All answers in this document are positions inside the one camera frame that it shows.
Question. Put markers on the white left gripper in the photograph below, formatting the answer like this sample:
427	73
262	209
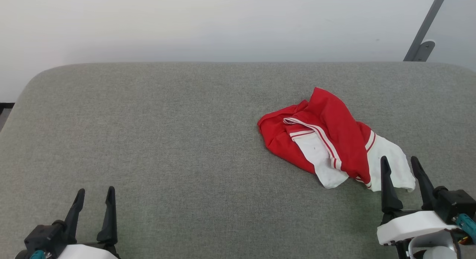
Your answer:
87	252

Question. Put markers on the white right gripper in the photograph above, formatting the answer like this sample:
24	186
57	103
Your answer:
412	225

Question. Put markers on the red and white garment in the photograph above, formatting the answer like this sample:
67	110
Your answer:
334	121

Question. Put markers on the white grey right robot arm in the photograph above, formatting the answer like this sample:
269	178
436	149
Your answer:
435	249

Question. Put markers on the grey metal pole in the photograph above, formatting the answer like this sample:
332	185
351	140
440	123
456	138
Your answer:
427	21

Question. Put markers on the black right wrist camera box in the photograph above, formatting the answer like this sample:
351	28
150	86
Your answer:
455	205

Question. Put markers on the teal left camera connector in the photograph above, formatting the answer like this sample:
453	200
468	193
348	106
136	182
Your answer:
37	255

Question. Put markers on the teal camera connector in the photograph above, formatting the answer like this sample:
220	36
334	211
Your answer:
37	255
466	225

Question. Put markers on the teal right camera connector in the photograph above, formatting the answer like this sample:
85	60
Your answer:
466	225

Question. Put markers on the grey metal pole bracket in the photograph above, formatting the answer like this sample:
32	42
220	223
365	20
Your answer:
425	50

